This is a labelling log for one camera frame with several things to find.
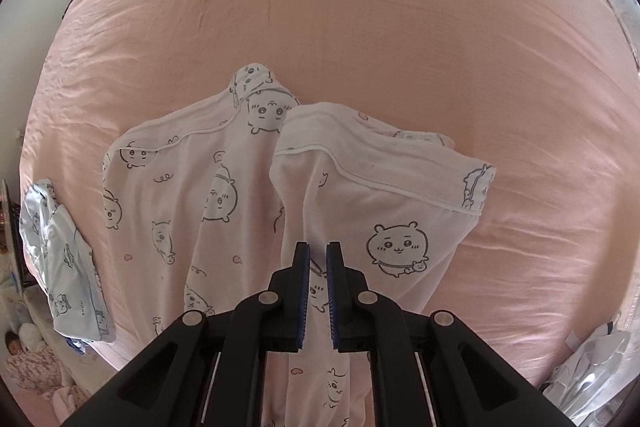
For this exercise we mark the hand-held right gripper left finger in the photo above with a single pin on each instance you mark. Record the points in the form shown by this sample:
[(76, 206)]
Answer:
[(304, 297)]

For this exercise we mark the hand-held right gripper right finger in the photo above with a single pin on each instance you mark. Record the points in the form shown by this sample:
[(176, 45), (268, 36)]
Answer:
[(332, 297)]

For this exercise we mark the pink printed pajama pants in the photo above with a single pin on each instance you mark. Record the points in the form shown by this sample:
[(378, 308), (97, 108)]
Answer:
[(240, 187)]

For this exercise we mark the light blue printed pajama top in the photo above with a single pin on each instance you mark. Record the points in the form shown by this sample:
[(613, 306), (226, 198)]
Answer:
[(65, 267)]

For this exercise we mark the white plastic bag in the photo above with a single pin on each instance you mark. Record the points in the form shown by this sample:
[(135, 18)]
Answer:
[(585, 377)]

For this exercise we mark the pink bed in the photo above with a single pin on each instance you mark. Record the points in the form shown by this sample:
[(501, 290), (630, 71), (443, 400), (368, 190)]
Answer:
[(400, 32)]

